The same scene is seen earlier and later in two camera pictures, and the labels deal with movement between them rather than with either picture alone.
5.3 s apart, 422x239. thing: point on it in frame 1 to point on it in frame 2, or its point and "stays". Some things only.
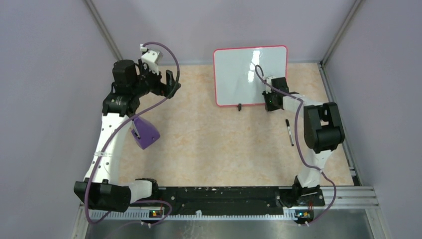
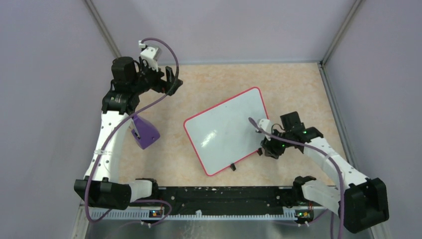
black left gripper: [161, 88] stays
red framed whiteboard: [236, 82] to [222, 134]
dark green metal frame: [237, 200] stays
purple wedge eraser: [148, 134] stays
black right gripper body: [269, 101] to [276, 146]
